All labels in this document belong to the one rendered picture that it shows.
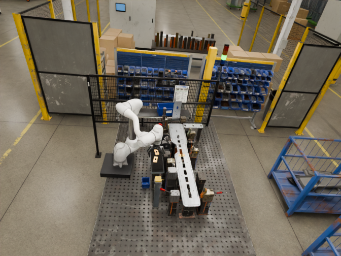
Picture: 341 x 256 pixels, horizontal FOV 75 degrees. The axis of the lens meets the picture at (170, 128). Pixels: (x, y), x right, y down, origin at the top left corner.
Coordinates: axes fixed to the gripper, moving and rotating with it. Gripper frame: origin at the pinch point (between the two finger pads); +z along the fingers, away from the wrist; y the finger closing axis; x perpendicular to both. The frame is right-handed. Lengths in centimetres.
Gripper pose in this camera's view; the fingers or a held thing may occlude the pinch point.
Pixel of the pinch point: (155, 156)
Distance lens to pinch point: 242.1
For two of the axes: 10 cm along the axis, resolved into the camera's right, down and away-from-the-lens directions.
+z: -1.0, 7.9, 6.0
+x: 0.8, -6.0, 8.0
